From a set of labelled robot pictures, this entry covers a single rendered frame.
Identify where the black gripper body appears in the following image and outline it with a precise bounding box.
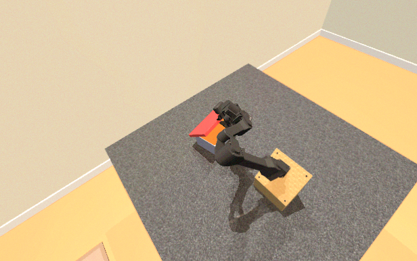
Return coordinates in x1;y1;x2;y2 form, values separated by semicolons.
213;101;231;127

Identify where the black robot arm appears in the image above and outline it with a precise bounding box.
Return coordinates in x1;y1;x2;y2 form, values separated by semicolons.
215;100;290;181

